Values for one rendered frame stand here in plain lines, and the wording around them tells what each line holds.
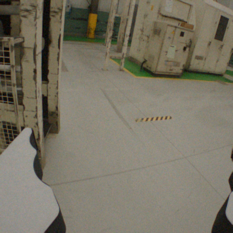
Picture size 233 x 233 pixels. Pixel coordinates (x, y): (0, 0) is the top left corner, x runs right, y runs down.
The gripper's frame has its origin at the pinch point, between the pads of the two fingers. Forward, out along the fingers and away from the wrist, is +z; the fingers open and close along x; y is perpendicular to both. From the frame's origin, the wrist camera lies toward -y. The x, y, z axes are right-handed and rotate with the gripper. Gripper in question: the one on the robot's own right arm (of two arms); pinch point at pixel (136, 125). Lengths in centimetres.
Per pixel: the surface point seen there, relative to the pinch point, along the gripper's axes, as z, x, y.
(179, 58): 436, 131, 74
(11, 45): 68, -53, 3
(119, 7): 1046, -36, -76
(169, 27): 414, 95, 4
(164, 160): 122, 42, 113
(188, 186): 91, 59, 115
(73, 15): 941, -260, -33
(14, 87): 68, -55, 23
